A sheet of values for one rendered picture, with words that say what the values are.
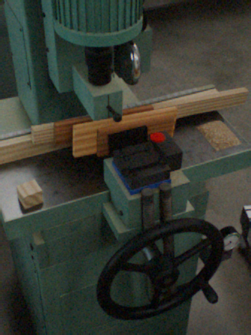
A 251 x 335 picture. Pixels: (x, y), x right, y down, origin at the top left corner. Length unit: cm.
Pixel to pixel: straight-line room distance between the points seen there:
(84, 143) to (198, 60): 230
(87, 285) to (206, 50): 239
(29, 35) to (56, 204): 40
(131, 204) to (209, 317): 105
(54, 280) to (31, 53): 54
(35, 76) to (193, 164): 44
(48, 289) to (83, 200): 28
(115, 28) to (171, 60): 235
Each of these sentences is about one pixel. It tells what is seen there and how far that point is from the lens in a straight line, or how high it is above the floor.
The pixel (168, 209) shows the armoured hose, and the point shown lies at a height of 92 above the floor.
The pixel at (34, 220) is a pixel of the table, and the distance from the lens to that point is 110.
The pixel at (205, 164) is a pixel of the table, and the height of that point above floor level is 90.
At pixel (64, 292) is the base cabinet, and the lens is 133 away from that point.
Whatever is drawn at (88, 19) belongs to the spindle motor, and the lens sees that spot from 99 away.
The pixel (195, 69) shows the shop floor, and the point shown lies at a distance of 327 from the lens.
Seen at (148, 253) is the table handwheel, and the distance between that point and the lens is 111.
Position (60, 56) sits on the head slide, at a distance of 118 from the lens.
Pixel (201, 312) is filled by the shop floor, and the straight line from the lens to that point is 202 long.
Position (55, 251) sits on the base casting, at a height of 76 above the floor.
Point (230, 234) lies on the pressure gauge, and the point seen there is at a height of 69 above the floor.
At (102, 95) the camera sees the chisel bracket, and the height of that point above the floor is 107.
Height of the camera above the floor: 169
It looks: 42 degrees down
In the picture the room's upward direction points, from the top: 1 degrees clockwise
